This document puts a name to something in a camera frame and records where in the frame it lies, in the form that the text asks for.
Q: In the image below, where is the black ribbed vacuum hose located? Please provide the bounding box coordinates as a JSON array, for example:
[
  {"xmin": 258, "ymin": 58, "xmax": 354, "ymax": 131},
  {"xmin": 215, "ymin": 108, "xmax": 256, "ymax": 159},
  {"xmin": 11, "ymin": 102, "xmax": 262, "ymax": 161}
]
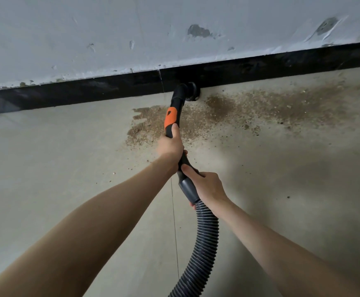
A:
[{"xmin": 163, "ymin": 82, "xmax": 220, "ymax": 297}]

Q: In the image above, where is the brown dirt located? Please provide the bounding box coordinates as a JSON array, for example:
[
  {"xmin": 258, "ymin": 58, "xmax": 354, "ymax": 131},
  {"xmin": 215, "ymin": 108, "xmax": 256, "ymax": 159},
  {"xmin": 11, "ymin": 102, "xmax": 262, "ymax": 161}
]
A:
[{"xmin": 126, "ymin": 80, "xmax": 360, "ymax": 149}]

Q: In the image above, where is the person's left hand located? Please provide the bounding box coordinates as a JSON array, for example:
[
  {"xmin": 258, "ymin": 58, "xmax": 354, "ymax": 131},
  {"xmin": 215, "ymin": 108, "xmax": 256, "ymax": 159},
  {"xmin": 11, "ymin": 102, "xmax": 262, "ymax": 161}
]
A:
[{"xmin": 156, "ymin": 123, "xmax": 188, "ymax": 174}]

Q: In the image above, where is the person's left forearm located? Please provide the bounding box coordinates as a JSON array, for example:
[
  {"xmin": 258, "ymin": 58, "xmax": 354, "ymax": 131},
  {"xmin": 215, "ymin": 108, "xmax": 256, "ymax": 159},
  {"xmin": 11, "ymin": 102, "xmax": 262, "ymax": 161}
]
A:
[{"xmin": 0, "ymin": 154, "xmax": 178, "ymax": 297}]

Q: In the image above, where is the person's right forearm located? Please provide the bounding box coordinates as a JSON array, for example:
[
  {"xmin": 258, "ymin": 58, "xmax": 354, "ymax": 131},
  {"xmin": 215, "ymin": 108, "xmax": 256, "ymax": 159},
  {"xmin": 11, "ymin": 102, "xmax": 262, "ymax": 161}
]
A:
[{"xmin": 217, "ymin": 199, "xmax": 360, "ymax": 297}]

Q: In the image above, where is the black baseboard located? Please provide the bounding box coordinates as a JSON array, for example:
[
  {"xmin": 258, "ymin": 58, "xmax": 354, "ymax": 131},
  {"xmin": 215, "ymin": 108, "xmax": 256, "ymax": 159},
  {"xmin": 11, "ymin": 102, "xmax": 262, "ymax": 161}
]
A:
[{"xmin": 0, "ymin": 40, "xmax": 360, "ymax": 116}]

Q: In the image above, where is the person's right hand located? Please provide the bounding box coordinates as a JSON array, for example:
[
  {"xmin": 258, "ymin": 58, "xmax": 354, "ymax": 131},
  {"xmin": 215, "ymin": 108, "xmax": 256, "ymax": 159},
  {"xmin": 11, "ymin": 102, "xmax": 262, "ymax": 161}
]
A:
[{"xmin": 181, "ymin": 163, "xmax": 230, "ymax": 219}]

